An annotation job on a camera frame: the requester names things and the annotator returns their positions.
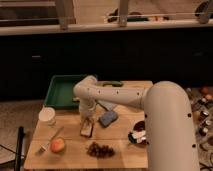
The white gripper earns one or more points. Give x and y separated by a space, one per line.
87 109

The wooden board eraser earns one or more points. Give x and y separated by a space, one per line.
87 128

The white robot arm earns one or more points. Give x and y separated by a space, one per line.
170 131

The blue grey sponge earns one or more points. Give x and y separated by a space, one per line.
107 118

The green plastic tray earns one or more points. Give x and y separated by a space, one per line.
60 92

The white plastic cup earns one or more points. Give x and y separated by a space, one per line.
47 116

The dark grape bunch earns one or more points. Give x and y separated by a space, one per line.
100 151

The orange peach fruit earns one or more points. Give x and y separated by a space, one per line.
57 145

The dark bowl with items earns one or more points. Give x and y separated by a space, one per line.
138 134

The green handled tool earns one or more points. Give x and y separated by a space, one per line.
113 83

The metal fork wooden handle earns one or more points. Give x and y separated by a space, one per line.
45 146

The black chair frame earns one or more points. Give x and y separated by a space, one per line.
18 152

